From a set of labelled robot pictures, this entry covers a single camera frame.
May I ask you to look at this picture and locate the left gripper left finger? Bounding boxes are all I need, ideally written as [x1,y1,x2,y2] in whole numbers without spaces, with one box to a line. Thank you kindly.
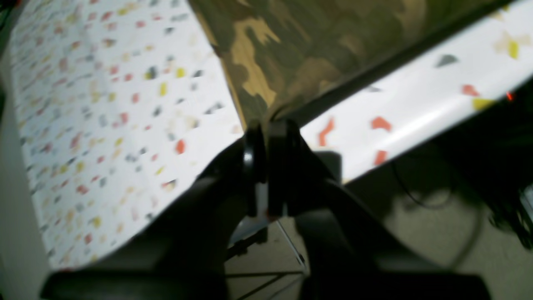
[40,123,265,300]

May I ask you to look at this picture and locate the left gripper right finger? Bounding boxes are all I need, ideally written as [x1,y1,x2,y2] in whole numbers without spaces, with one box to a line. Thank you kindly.
[266,121,491,300]

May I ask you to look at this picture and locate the camouflage T-shirt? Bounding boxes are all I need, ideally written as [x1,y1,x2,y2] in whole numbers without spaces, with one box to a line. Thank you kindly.
[189,0,508,127]

